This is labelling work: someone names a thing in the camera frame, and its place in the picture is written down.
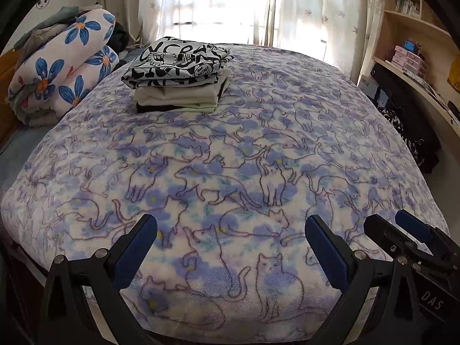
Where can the black flat object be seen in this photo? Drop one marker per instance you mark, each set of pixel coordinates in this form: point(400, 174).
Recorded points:
point(454, 109)

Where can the pink storage boxes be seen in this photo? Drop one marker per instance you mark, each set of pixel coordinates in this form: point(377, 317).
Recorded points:
point(399, 55)

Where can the folded pale green garment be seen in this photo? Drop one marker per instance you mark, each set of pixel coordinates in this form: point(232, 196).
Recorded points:
point(201, 106)

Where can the pink drawer organizer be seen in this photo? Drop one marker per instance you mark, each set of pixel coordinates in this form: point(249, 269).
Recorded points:
point(416, 64)

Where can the folded black garment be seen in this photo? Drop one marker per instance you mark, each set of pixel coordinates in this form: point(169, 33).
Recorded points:
point(154, 108)

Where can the yellow cloth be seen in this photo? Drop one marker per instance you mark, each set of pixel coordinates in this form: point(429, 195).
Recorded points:
point(454, 77)

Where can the black and white printed jacket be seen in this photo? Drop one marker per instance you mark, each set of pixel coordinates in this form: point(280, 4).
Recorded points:
point(176, 61)

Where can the dark clothes pile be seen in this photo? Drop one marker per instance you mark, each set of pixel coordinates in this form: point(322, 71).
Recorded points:
point(120, 39)

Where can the purple cat print blanket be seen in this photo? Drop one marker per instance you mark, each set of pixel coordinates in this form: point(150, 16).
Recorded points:
point(251, 151)

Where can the black patterned cloth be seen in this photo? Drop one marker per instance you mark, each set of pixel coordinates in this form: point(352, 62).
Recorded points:
point(413, 136)

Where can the white leaf print curtain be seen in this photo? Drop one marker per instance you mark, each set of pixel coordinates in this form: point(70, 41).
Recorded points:
point(312, 7)

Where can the rolled blue floral quilt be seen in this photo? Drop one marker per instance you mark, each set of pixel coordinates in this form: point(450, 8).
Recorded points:
point(64, 64)

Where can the face wall sticker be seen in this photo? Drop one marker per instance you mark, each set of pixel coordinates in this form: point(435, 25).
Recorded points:
point(46, 0)

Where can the folded cream garment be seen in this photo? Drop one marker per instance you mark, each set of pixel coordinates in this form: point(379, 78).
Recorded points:
point(172, 95)

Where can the wooden bed headboard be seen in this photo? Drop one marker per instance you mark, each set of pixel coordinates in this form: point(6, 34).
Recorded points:
point(7, 79)

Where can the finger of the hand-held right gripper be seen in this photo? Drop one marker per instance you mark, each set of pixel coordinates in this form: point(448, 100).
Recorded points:
point(411, 219)
point(381, 228)

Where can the grey blue bed sheet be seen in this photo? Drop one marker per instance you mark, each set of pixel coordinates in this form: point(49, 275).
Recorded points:
point(18, 147)

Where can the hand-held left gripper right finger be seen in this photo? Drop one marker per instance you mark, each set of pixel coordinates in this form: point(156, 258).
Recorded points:
point(327, 255)

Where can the white cardboard box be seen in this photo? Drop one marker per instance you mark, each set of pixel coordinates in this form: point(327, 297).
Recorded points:
point(368, 84)

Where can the row of books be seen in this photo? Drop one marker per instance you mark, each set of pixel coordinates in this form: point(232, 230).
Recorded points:
point(408, 5)

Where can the wooden shelf desk unit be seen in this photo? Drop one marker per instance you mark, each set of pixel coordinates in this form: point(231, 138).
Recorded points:
point(413, 28)

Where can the black bag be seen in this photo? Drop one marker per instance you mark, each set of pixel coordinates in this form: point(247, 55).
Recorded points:
point(391, 82)

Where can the grey green clothing pile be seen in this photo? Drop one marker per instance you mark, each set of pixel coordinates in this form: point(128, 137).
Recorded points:
point(46, 25)

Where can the small blue box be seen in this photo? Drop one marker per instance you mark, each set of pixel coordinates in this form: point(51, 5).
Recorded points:
point(412, 46)

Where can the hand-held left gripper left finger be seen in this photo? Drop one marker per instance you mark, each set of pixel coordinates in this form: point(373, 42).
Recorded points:
point(136, 251)

